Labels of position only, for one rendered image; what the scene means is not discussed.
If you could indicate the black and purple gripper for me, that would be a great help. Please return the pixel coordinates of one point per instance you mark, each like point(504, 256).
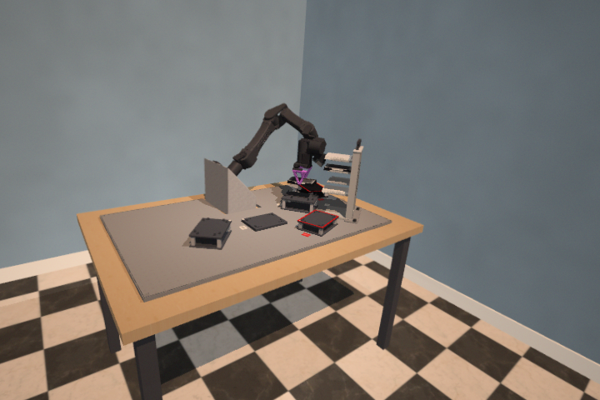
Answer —
point(298, 167)

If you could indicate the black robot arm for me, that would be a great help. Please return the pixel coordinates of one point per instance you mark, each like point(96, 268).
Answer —
point(271, 121)

